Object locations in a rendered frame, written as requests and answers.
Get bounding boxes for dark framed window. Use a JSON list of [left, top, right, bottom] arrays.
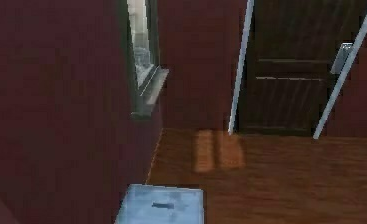
[[115, 0, 170, 120]]

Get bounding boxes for dark brown room door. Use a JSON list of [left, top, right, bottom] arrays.
[[228, 0, 367, 140]]

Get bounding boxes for silver door handle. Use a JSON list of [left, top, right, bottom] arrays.
[[330, 42, 354, 75]]

